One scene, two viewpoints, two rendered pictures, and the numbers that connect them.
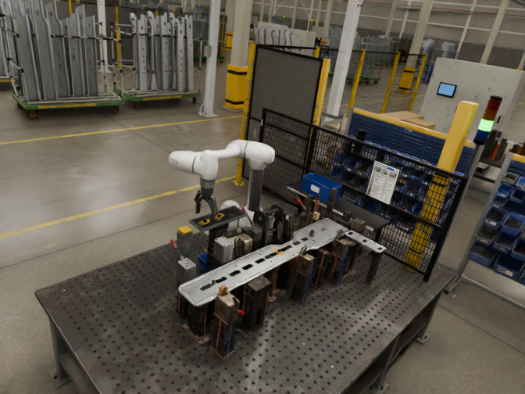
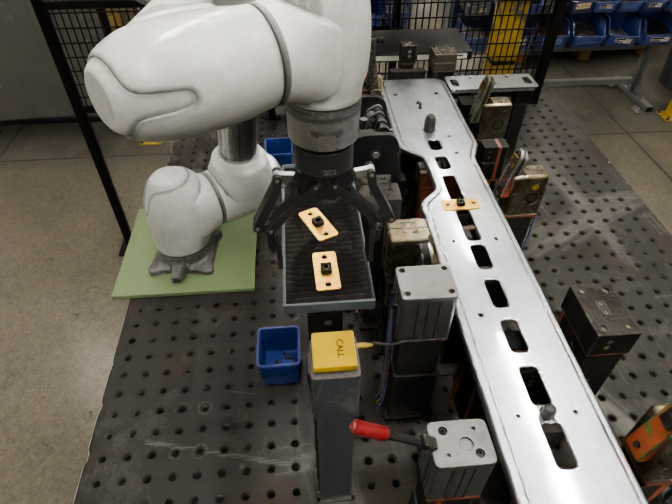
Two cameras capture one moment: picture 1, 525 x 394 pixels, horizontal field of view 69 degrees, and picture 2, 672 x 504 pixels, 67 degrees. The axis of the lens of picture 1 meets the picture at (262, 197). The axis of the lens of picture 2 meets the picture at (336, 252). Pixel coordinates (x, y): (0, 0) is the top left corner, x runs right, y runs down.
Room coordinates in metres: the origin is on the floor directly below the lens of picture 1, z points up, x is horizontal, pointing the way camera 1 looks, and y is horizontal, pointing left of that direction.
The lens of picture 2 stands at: (1.61, 0.72, 1.74)
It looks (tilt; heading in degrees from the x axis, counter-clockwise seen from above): 44 degrees down; 314
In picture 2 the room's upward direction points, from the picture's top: straight up
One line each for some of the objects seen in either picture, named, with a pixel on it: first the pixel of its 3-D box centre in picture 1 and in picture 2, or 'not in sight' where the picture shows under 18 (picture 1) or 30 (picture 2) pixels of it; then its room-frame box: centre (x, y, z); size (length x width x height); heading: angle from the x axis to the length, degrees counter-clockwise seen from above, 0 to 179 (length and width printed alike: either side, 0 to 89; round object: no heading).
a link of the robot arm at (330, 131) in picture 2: (207, 181); (323, 117); (2.00, 0.33, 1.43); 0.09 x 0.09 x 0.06
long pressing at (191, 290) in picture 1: (277, 253); (465, 211); (2.02, -0.14, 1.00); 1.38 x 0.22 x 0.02; 139
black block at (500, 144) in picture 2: (320, 269); (484, 185); (2.13, -0.46, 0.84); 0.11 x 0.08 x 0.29; 49
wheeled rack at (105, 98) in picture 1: (67, 67); not in sight; (7.79, 4.26, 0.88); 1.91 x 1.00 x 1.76; 136
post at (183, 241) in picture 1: (183, 262); (334, 430); (1.89, 0.42, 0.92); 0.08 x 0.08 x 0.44; 49
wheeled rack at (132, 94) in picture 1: (158, 66); not in sight; (9.57, 2.96, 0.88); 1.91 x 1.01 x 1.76; 141
